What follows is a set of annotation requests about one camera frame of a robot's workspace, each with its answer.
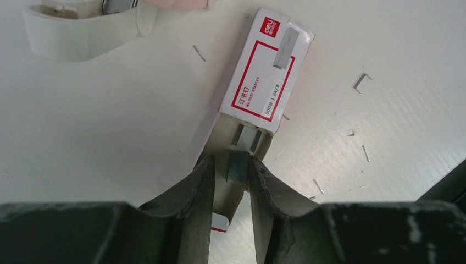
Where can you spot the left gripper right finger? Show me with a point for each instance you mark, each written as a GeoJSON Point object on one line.
{"type": "Point", "coordinates": [291, 228]}

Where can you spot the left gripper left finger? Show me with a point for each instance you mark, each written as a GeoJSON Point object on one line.
{"type": "Point", "coordinates": [174, 227]}

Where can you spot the silver staple strip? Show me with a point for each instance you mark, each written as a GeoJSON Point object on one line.
{"type": "Point", "coordinates": [237, 166]}

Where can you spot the red white staple box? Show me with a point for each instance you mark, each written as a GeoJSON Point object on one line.
{"type": "Point", "coordinates": [255, 100]}

